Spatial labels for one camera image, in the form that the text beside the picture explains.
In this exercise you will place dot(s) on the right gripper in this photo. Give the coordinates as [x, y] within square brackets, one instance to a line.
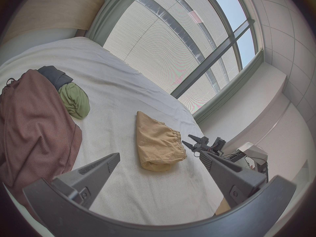
[203, 144]

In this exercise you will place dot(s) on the tan shorts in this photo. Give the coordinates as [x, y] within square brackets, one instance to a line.
[153, 142]

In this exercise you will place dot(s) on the grey-green curtain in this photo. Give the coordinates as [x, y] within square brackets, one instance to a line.
[103, 16]

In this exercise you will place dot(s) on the green garment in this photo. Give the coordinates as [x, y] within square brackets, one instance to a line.
[74, 102]

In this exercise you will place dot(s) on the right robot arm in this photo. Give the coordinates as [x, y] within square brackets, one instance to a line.
[254, 152]

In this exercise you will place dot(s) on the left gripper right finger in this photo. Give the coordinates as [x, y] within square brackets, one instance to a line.
[224, 174]

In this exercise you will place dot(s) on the window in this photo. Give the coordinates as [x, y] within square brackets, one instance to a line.
[160, 46]

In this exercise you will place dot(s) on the black garment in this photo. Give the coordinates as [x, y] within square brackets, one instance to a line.
[53, 76]

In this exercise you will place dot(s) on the brown shorts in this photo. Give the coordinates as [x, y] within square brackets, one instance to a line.
[32, 132]

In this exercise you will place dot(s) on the bed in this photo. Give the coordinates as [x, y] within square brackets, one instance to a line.
[123, 83]

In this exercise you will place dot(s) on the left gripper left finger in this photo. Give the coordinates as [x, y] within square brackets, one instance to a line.
[93, 173]

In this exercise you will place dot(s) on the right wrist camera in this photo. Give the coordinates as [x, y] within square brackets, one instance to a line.
[219, 142]

